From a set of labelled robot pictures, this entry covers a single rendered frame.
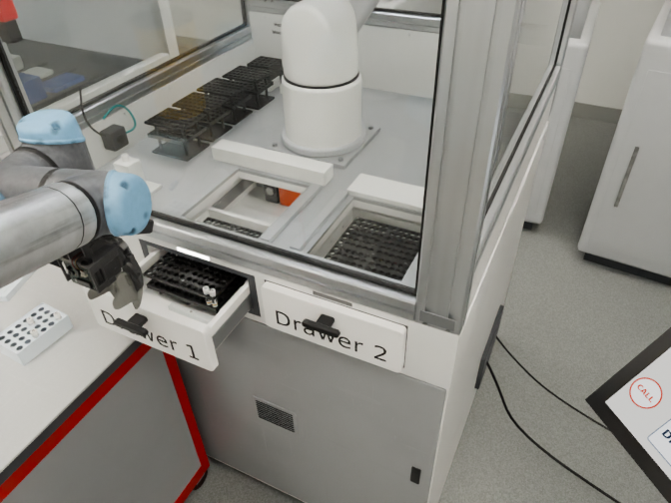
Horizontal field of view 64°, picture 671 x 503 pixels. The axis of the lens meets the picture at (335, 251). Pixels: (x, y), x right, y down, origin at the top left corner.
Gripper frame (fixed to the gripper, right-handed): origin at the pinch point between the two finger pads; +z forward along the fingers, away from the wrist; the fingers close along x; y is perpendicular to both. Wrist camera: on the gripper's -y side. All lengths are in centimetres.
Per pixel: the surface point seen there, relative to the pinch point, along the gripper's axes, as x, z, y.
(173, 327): 7.4, 5.8, -1.0
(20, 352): -25.4, 16.7, 10.3
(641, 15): 79, 36, -331
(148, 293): -9.7, 13.1, -11.1
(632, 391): 80, -4, -11
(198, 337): 12.9, 5.8, -0.9
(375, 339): 41.0, 8.0, -15.1
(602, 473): 98, 98, -66
